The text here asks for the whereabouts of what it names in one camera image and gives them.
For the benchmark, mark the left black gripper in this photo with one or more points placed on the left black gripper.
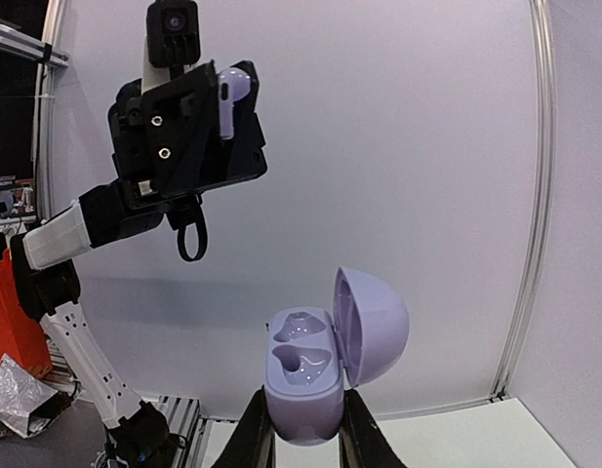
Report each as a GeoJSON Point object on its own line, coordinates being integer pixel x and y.
{"type": "Point", "coordinates": [167, 143]}

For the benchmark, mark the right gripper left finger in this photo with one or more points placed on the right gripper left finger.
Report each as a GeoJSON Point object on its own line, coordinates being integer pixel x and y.
{"type": "Point", "coordinates": [251, 444]}

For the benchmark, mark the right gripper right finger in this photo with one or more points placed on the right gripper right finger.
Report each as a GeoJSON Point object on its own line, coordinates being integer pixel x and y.
{"type": "Point", "coordinates": [361, 441]}

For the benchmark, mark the purple earbud charging case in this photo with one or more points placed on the purple earbud charging case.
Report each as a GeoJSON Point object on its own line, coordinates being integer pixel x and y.
{"type": "Point", "coordinates": [313, 354]}

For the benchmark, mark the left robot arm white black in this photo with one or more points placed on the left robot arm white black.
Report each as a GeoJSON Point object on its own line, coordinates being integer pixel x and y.
{"type": "Point", "coordinates": [48, 289]}

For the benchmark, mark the silver foil bag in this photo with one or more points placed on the silver foil bag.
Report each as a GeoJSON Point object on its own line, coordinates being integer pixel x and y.
{"type": "Point", "coordinates": [28, 406]}

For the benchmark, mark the orange shopping bag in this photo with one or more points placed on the orange shopping bag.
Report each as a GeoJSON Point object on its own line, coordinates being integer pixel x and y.
{"type": "Point", "coordinates": [21, 338]}

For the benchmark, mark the aluminium front rail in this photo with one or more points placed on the aluminium front rail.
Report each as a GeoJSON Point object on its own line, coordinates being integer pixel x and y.
{"type": "Point", "coordinates": [202, 437]}

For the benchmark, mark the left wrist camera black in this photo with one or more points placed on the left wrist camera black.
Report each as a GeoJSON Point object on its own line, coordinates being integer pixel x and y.
{"type": "Point", "coordinates": [172, 33]}

